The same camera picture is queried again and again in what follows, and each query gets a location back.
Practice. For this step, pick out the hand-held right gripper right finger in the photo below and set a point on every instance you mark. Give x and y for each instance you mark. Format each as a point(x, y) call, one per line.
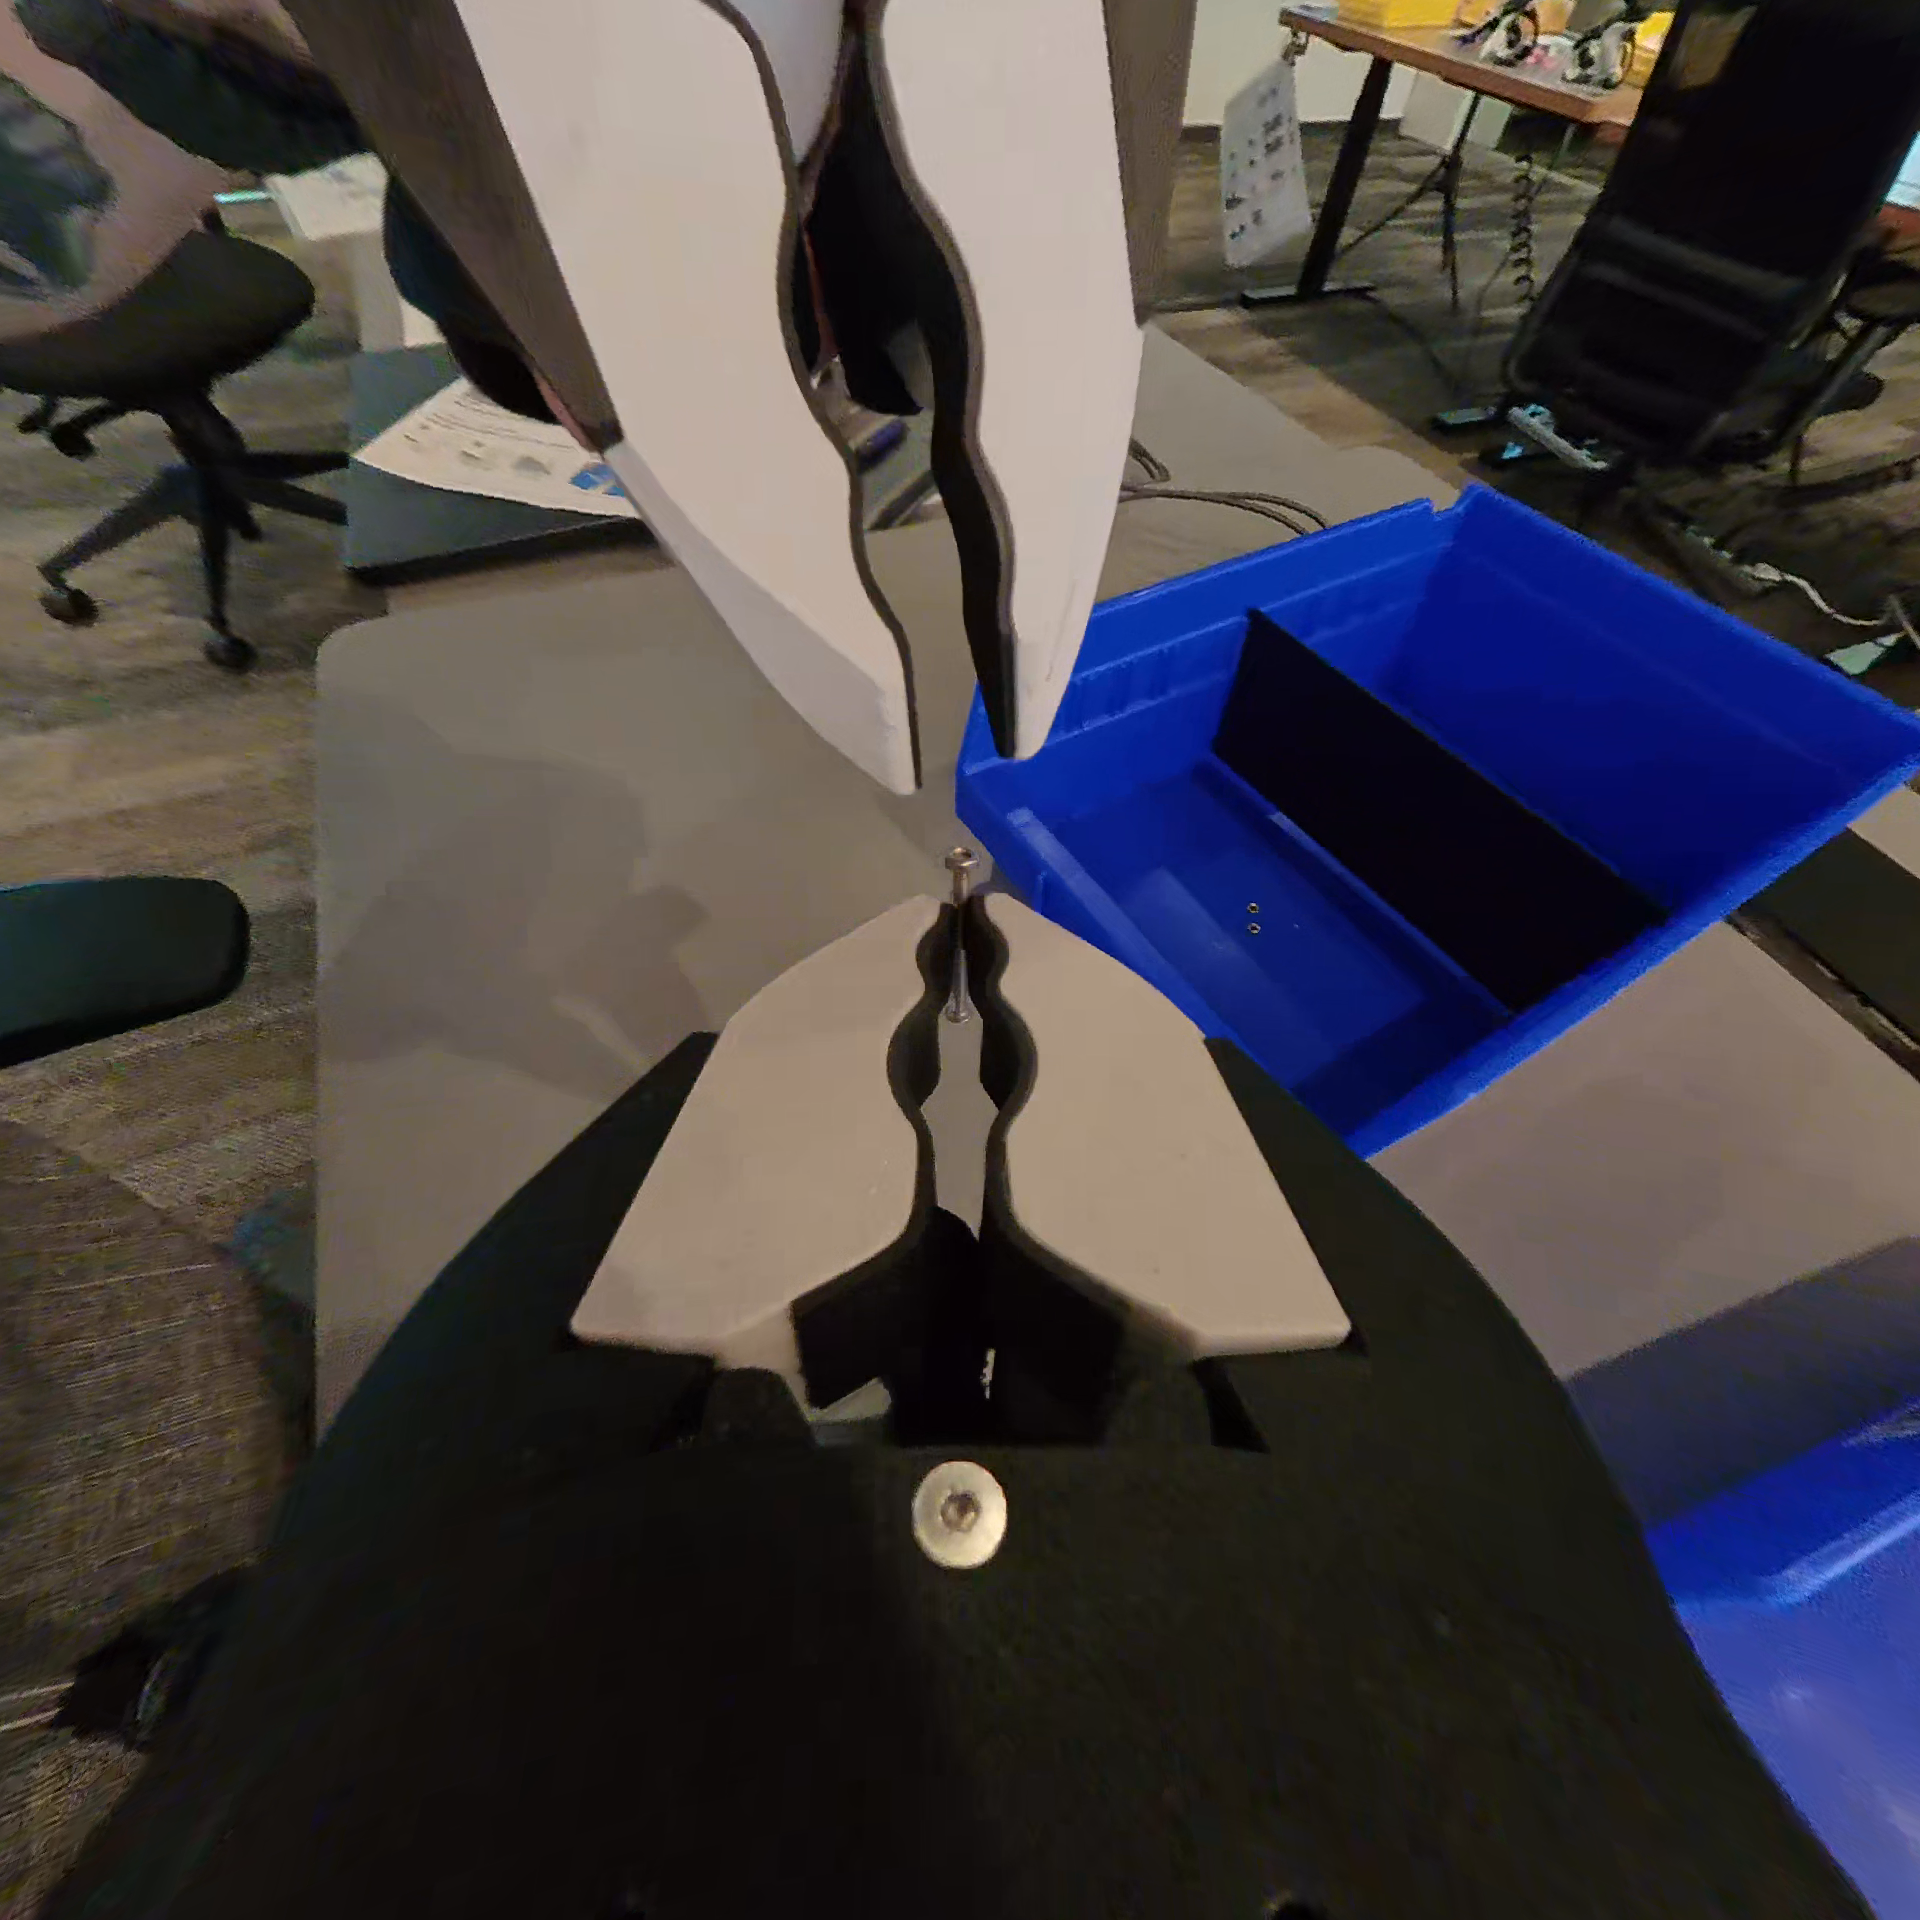
point(1170, 1184)

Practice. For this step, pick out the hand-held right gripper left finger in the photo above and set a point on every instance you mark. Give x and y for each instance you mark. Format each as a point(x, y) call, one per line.
point(765, 1170)

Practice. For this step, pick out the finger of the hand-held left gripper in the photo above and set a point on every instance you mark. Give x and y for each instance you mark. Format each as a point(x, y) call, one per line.
point(1050, 300)
point(674, 300)

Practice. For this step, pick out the blue bin with black divider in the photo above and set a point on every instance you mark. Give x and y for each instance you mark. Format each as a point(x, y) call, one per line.
point(1200, 961)

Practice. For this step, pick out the metal bolt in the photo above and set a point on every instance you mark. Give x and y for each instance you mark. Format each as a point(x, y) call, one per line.
point(958, 944)

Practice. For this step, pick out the blue plastic bin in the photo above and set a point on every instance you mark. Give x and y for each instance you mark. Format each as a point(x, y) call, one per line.
point(1800, 1680)

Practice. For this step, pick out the person's left forearm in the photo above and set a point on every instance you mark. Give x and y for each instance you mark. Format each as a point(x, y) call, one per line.
point(135, 165)

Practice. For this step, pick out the printed paper sheet red print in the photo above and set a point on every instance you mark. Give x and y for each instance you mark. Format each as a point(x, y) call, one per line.
point(331, 194)

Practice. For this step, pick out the white printed paper sign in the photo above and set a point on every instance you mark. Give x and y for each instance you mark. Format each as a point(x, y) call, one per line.
point(1268, 165)

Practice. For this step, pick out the printed paper sheet blue picture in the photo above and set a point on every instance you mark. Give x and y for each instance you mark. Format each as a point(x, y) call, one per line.
point(450, 442)

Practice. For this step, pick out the black swivel office chair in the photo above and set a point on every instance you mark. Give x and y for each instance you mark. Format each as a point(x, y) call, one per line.
point(164, 315)

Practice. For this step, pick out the black bin divider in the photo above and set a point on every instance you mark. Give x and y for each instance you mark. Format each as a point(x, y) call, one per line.
point(1424, 825)

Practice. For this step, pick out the yellow box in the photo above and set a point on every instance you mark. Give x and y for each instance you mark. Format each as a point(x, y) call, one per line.
point(1394, 13)

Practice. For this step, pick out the wooden desk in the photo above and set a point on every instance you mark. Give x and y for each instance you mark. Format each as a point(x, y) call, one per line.
point(1501, 72)

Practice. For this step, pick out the lit power strip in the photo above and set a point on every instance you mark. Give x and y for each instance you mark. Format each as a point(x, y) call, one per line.
point(1560, 434)

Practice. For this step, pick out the black high-back office chair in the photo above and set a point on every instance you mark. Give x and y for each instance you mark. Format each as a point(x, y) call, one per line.
point(1725, 224)

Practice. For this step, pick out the black chair armrest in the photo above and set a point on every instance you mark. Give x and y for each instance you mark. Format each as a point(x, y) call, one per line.
point(104, 969)

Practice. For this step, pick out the person's grey shirt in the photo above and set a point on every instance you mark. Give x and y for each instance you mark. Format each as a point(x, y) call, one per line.
point(121, 1424)

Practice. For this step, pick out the black flat mat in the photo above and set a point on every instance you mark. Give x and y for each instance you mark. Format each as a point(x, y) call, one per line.
point(1845, 931)

